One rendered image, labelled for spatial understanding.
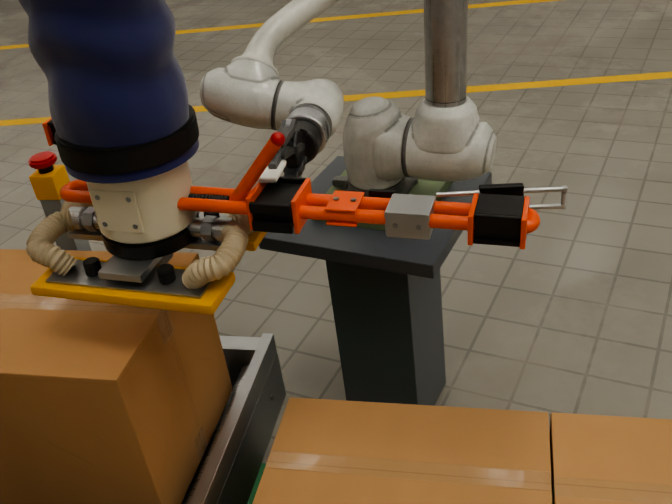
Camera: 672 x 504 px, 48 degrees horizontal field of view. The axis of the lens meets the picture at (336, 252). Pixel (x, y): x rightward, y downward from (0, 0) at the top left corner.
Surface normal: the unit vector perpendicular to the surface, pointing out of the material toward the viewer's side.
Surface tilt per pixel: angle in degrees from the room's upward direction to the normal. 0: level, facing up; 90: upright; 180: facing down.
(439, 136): 85
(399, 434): 0
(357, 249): 0
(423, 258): 0
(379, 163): 94
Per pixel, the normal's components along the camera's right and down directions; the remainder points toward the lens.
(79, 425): -0.21, 0.55
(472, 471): -0.11, -0.84
